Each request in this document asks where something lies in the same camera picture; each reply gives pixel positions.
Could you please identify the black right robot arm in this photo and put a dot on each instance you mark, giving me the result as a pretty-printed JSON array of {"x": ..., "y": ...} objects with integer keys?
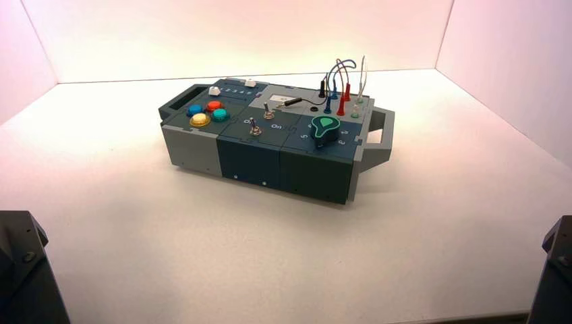
[{"x": 554, "y": 277}]

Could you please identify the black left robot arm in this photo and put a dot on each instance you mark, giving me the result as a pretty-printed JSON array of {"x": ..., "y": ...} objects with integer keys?
[{"x": 22, "y": 273}]

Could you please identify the grey and teal task box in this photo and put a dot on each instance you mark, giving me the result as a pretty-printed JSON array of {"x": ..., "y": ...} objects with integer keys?
[{"x": 250, "y": 156}]

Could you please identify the black green rotary knob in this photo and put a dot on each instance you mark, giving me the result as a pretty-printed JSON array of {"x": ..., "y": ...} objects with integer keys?
[{"x": 325, "y": 130}]

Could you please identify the teal round push button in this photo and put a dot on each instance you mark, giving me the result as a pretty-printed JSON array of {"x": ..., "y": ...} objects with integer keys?
[{"x": 220, "y": 115}]

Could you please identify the white slider knob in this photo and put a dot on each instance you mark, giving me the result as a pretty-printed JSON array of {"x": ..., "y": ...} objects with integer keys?
[
  {"x": 215, "y": 90},
  {"x": 250, "y": 82}
]

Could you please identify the red round push button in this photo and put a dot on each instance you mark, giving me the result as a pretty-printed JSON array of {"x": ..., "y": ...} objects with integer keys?
[{"x": 214, "y": 106}]

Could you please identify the yellow round push button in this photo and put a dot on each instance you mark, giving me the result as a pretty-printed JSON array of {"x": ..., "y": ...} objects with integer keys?
[{"x": 199, "y": 120}]

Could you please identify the blue round push button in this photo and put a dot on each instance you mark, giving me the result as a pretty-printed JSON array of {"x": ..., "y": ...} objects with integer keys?
[{"x": 195, "y": 110}]

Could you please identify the metal toggle switch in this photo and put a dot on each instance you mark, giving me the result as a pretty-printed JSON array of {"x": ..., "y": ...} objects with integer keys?
[
  {"x": 255, "y": 128},
  {"x": 268, "y": 112}
]

